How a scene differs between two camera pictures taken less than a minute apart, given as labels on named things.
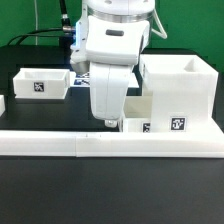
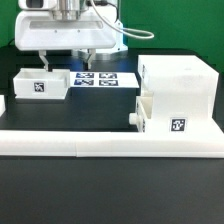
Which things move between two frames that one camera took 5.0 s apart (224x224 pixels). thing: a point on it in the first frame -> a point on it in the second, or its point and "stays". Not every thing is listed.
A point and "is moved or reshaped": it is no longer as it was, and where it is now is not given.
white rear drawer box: (42, 83) stays
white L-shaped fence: (109, 144) stays
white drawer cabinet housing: (184, 90) stays
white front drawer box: (138, 114) is moved or reshaped
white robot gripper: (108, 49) -> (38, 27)
